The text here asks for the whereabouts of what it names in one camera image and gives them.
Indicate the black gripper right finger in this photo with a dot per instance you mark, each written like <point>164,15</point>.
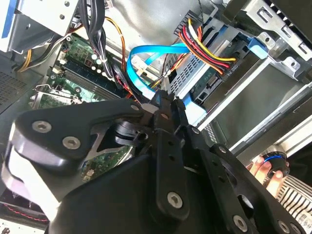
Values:
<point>219,175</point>

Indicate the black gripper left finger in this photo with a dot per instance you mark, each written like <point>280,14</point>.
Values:
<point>73,122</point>

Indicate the hard disk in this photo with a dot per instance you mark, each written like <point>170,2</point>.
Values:
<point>202,80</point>

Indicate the person's hand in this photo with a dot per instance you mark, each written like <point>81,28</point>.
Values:
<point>259,170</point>

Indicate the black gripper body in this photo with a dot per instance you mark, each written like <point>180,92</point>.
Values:
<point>117,200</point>

